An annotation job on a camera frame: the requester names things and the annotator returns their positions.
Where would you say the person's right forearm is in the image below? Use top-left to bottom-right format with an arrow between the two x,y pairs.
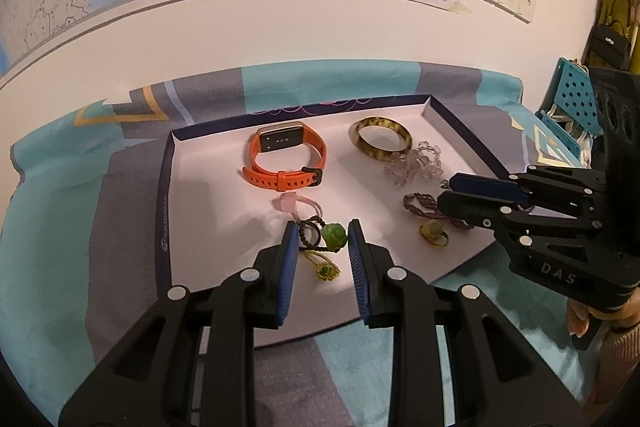
587,317 -> 640,413

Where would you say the navy shallow cardboard box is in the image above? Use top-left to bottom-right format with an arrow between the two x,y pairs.
154,94 -> 526,350

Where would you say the black handbag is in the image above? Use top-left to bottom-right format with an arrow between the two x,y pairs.
585,23 -> 633,70

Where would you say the person's right hand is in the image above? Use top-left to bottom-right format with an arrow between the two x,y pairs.
565,299 -> 593,338

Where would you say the tortoiseshell bangle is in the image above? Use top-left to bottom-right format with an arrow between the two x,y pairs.
348,117 -> 413,156

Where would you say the pink stone pendant cord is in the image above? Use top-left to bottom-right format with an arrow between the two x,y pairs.
272,192 -> 326,220

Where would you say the teal perforated chair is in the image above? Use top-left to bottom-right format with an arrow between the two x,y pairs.
535,57 -> 608,162

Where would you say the gold chain green charm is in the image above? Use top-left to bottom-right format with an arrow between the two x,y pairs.
302,251 -> 342,282

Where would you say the orange smart watch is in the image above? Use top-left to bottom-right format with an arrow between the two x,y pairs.
242,122 -> 328,188

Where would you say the yellow green hanging bag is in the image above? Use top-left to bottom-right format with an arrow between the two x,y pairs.
597,0 -> 640,58

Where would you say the teal grey printed tablecloth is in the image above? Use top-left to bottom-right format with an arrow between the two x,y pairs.
0,59 -> 601,427

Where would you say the dark purple bead bracelet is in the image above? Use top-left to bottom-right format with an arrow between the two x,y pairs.
402,192 -> 473,230

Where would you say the clear crystal bead bracelet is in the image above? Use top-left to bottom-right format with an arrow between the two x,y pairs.
382,139 -> 445,186

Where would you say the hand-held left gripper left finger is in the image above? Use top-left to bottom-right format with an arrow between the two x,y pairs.
59,221 -> 301,427

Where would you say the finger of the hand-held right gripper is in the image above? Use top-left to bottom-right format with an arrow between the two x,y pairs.
448,166 -> 608,214
437,190 -> 602,249

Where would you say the olive amber pendant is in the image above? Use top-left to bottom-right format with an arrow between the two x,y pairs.
419,221 -> 449,248

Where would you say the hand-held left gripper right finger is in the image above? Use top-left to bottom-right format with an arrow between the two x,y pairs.
347,219 -> 591,427

